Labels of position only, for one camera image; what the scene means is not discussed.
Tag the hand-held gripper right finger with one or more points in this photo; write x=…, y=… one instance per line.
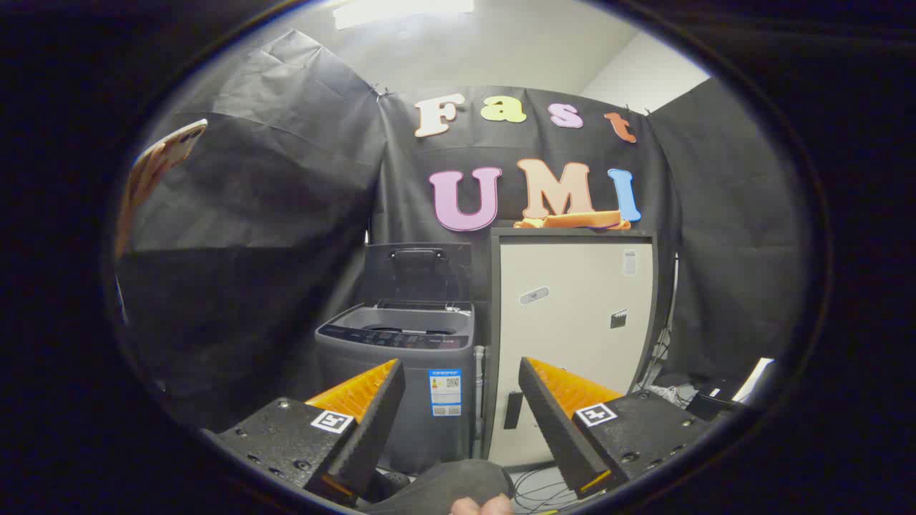
x=551, y=422

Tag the grey washing machine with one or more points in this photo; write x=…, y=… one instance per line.
x=401, y=400

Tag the white sheet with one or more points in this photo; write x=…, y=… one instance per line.
x=755, y=378

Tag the yellow orange shirt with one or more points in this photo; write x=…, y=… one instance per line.
x=572, y=220

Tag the beige cabinet with dark frame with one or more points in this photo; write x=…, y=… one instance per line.
x=572, y=307

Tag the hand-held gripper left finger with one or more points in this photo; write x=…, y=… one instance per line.
x=372, y=422

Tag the black box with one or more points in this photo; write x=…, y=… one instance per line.
x=712, y=400

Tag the black backdrop cloth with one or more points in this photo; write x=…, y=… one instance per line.
x=272, y=214

